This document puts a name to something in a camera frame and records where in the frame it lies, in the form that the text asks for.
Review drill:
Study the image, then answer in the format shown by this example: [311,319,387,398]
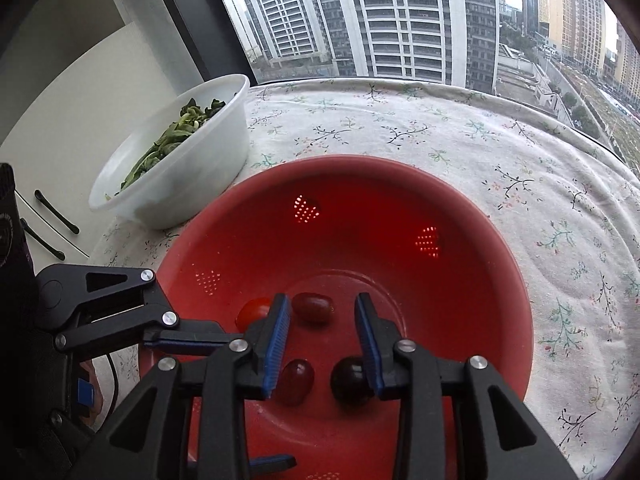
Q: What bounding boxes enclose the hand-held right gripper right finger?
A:
[354,292,568,480]

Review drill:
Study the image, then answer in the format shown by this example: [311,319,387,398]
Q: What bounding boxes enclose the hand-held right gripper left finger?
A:
[70,294,293,480]

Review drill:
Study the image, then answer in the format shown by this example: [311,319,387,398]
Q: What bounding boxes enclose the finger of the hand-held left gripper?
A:
[249,454,298,479]
[34,264,241,358]

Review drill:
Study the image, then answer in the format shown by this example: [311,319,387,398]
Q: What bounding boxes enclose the dark purple grape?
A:
[330,356,375,403]

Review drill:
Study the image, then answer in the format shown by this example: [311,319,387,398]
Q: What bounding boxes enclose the red grape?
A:
[274,358,316,407]
[291,291,334,326]

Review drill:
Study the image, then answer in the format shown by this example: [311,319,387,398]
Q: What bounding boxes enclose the red cherry tomato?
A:
[235,297,273,333]

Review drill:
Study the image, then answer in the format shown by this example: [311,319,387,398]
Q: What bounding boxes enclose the red plastic colander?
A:
[139,154,535,480]

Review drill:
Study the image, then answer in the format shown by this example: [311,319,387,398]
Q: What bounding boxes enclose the white plastic bowl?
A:
[88,74,251,231]

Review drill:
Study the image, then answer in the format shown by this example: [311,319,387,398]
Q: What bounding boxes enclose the white cabinet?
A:
[0,0,206,261]

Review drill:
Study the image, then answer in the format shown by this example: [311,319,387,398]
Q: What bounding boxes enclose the green leafy vegetables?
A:
[114,91,238,196]

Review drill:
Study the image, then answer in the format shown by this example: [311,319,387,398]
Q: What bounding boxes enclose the floral tablecloth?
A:
[90,77,640,480]

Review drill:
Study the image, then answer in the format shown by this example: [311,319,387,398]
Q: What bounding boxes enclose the white high-rise building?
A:
[234,0,501,87]

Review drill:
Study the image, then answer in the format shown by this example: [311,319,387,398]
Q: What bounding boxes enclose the yellow high-rise building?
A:
[537,0,608,77]

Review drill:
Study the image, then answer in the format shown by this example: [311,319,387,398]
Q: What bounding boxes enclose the black cabinet handle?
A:
[20,217,66,261]
[34,189,81,235]

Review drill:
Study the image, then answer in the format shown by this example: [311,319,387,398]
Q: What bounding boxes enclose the black cable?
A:
[106,352,120,413]

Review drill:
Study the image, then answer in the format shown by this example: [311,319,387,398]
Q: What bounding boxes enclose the black window frame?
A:
[127,0,258,86]

